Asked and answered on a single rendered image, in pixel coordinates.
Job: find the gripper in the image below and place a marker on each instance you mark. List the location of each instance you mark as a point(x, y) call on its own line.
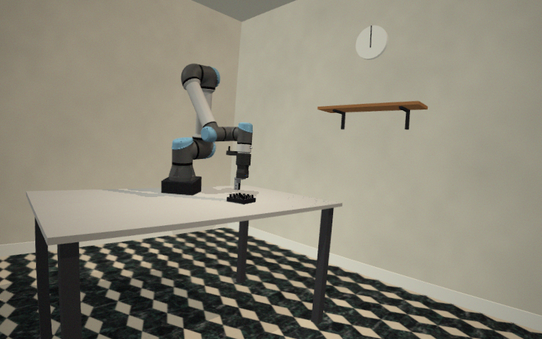
point(243, 161)

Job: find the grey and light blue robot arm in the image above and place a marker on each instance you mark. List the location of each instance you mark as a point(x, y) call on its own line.
point(200, 82)

